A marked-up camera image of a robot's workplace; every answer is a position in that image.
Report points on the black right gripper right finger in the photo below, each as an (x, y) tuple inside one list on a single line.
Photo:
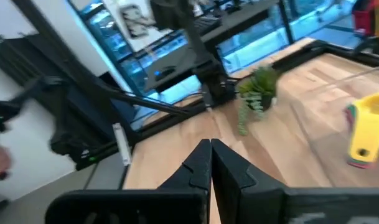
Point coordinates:
[(232, 186)]

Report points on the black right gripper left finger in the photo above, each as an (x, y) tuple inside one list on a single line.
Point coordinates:
[(197, 168)]

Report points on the purple bowl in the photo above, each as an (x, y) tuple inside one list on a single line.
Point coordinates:
[(358, 165)]

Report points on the yellow measuring cup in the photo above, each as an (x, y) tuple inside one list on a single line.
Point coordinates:
[(369, 124)]

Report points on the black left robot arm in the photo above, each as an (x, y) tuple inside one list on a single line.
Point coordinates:
[(214, 77)]

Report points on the black computer mouse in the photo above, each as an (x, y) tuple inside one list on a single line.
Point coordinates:
[(167, 72)]

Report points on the succulent plant in dark pot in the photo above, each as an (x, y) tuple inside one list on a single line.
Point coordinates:
[(260, 84)]

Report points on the black keyboard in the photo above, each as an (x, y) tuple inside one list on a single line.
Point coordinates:
[(208, 25)]

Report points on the grey desk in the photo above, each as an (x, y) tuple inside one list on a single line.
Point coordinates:
[(239, 18)]

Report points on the white printed box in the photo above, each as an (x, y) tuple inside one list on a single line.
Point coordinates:
[(136, 21)]

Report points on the black device green light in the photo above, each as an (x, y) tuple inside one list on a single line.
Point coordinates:
[(2, 112)]

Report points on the red equipment box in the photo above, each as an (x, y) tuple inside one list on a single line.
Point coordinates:
[(363, 21)]

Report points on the silver table edge bracket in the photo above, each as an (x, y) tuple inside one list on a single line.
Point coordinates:
[(122, 144)]

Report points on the black aluminium table frame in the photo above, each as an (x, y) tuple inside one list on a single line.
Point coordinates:
[(298, 57)]

